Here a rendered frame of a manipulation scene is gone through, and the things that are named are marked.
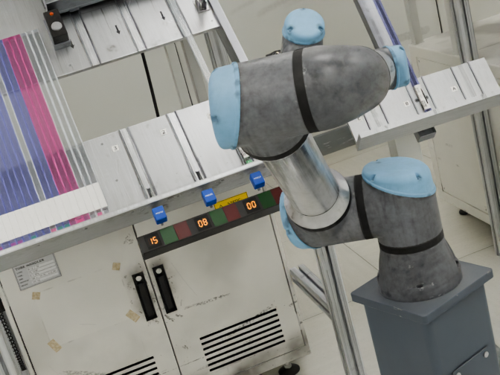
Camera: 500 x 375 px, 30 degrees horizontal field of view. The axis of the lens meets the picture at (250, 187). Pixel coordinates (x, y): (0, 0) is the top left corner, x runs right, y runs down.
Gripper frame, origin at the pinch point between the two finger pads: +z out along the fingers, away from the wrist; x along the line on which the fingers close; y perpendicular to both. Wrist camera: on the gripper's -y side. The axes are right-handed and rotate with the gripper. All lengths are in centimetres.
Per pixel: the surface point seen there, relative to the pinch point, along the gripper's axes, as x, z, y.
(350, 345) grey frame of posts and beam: 2, 42, 41
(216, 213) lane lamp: -21.2, 6.2, 13.2
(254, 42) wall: 52, 153, -122
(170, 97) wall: 11, 161, -113
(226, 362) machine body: -23, 69, 26
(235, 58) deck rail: -2.4, 6.0, -21.7
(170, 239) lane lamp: -32.3, 6.2, 14.9
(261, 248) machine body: -6, 49, 7
